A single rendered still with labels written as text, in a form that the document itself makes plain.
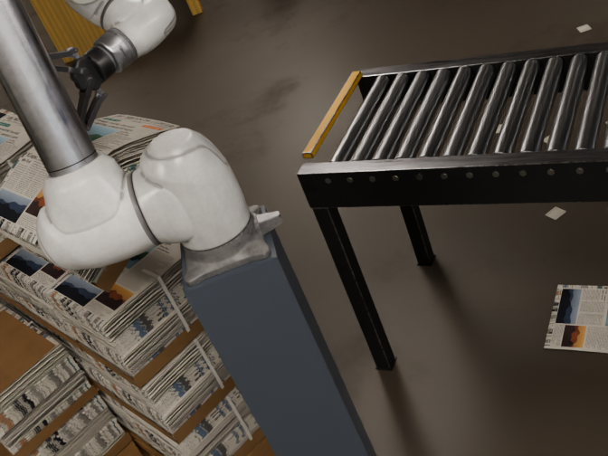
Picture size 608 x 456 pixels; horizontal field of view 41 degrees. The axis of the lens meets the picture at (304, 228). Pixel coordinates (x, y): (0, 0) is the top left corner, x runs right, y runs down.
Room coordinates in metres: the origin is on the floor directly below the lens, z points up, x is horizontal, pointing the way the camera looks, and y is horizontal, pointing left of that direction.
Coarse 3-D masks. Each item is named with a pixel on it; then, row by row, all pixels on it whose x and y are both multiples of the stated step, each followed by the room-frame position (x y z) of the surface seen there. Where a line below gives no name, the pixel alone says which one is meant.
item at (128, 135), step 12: (96, 120) 1.91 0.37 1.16; (108, 120) 1.89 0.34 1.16; (120, 120) 1.87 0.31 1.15; (132, 120) 1.85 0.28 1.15; (144, 120) 1.83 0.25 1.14; (156, 120) 1.81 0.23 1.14; (96, 132) 1.79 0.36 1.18; (108, 132) 1.77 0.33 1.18; (120, 132) 1.75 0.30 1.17; (132, 132) 1.73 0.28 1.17; (144, 132) 1.71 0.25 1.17; (156, 132) 1.70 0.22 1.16; (108, 144) 1.68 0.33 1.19; (120, 144) 1.66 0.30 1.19; (132, 144) 1.67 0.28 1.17; (144, 144) 1.68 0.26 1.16; (120, 156) 1.65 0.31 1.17; (132, 156) 1.66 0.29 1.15; (132, 168) 1.65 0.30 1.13
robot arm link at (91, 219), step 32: (0, 0) 1.47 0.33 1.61; (0, 32) 1.46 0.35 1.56; (32, 32) 1.48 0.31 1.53; (0, 64) 1.45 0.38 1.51; (32, 64) 1.45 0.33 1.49; (32, 96) 1.43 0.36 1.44; (64, 96) 1.46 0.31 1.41; (32, 128) 1.43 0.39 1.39; (64, 128) 1.42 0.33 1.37; (64, 160) 1.40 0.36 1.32; (96, 160) 1.41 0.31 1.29; (64, 192) 1.37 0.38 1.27; (96, 192) 1.36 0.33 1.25; (128, 192) 1.38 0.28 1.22; (64, 224) 1.36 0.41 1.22; (96, 224) 1.35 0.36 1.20; (128, 224) 1.34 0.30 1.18; (64, 256) 1.35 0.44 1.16; (96, 256) 1.34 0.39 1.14; (128, 256) 1.35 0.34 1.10
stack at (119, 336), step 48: (0, 288) 2.17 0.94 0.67; (48, 288) 1.81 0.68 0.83; (96, 288) 1.72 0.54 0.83; (144, 288) 1.64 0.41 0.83; (96, 336) 1.63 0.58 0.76; (144, 336) 1.60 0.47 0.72; (192, 384) 1.62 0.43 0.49; (144, 432) 1.74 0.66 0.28; (192, 432) 1.59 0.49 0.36; (240, 432) 1.65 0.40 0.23
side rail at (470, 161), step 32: (384, 160) 1.79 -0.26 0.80; (416, 160) 1.73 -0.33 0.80; (448, 160) 1.67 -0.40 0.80; (480, 160) 1.62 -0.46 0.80; (512, 160) 1.57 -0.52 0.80; (544, 160) 1.52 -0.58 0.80; (576, 160) 1.47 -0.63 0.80; (320, 192) 1.87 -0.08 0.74; (352, 192) 1.81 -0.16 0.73; (384, 192) 1.76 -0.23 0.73; (416, 192) 1.71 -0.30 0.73; (448, 192) 1.66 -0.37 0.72; (480, 192) 1.61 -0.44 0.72; (512, 192) 1.56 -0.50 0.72; (544, 192) 1.52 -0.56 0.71; (576, 192) 1.47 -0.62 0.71
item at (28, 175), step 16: (32, 160) 1.77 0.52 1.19; (16, 176) 1.75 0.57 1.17; (32, 176) 1.71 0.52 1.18; (0, 192) 1.75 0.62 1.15; (16, 192) 1.70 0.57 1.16; (32, 192) 1.66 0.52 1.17; (0, 208) 1.69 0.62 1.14; (16, 208) 1.64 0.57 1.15; (32, 208) 1.60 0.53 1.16; (0, 224) 1.64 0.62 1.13; (16, 224) 1.59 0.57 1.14; (32, 224) 1.55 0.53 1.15; (16, 240) 1.65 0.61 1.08; (32, 240) 1.51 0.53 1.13; (80, 272) 1.52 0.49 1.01; (96, 272) 1.53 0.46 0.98
